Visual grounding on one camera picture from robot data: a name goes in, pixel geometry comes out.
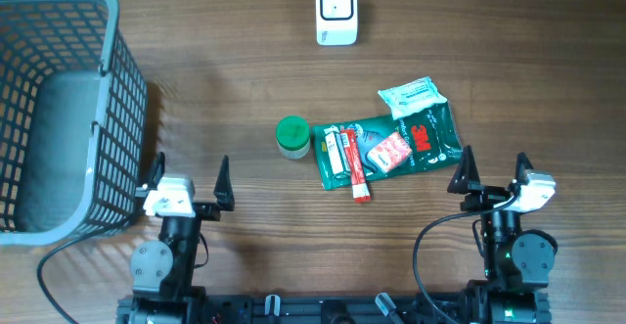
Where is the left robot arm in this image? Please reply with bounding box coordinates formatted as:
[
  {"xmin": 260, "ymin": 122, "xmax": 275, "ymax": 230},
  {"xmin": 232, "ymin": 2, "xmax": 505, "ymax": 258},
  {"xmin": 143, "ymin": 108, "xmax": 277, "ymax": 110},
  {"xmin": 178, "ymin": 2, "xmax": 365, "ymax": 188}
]
[{"xmin": 116, "ymin": 153, "xmax": 235, "ymax": 324}]

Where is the grey plastic shopping basket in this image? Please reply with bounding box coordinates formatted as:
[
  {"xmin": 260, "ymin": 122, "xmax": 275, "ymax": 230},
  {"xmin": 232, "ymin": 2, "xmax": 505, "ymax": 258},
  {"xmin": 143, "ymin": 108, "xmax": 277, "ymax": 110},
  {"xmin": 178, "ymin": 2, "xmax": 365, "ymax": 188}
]
[{"xmin": 1, "ymin": 0, "xmax": 149, "ymax": 246}]

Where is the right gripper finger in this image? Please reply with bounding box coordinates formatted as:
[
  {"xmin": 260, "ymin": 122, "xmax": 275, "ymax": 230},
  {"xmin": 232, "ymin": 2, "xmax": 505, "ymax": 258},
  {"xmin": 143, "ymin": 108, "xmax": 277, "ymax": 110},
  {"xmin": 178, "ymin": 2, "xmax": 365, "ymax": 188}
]
[
  {"xmin": 514, "ymin": 152, "xmax": 534, "ymax": 184},
  {"xmin": 447, "ymin": 145, "xmax": 481, "ymax": 195}
]

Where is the green 3M gloves package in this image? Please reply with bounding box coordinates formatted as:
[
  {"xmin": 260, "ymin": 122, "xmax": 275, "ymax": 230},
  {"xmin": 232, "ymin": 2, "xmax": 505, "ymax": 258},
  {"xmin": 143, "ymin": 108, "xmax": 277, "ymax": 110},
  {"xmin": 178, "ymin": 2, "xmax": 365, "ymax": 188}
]
[{"xmin": 311, "ymin": 103, "xmax": 462, "ymax": 190}]

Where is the light green wipes packet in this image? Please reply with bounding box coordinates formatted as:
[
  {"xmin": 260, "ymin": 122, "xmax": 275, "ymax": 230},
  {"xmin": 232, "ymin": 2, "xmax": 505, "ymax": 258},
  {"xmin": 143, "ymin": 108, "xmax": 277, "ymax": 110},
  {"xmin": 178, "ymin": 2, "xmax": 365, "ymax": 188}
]
[{"xmin": 378, "ymin": 76, "xmax": 448, "ymax": 120}]

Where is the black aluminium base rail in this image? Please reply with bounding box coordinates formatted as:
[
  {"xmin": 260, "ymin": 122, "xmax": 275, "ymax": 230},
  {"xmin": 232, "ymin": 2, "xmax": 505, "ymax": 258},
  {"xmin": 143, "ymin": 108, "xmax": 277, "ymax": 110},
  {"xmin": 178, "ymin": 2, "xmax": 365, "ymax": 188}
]
[{"xmin": 115, "ymin": 292, "xmax": 553, "ymax": 324}]

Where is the red toothpaste tube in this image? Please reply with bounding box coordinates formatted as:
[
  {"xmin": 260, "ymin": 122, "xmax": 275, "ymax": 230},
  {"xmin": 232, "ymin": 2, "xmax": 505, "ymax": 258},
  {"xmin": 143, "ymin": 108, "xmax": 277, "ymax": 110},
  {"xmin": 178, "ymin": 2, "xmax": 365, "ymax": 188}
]
[{"xmin": 340, "ymin": 129, "xmax": 371, "ymax": 203}]

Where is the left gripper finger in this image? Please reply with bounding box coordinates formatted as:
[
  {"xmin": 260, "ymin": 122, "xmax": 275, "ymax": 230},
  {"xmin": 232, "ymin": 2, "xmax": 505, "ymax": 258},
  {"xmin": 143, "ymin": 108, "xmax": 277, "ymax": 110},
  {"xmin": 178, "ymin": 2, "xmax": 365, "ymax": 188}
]
[
  {"xmin": 213, "ymin": 156, "xmax": 235, "ymax": 211},
  {"xmin": 146, "ymin": 152, "xmax": 165, "ymax": 187}
]

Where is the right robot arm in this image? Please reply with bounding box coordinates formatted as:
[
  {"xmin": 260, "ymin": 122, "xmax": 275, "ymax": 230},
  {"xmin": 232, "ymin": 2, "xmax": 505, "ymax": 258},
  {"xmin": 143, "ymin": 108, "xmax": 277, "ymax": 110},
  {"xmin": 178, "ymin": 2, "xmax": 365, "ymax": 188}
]
[{"xmin": 447, "ymin": 146, "xmax": 558, "ymax": 324}]

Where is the green lid plastic jar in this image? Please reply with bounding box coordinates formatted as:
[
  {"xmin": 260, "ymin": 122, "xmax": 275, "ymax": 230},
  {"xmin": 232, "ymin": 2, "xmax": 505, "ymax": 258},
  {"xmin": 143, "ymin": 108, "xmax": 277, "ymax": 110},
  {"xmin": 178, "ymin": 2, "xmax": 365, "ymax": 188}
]
[{"xmin": 275, "ymin": 116, "xmax": 310, "ymax": 160}]

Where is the red white small packet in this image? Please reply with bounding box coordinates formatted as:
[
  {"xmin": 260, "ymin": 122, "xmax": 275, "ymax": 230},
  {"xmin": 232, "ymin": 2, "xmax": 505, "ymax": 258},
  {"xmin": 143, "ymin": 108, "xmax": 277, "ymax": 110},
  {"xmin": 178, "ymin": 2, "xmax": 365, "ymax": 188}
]
[{"xmin": 366, "ymin": 132, "xmax": 413, "ymax": 173}]

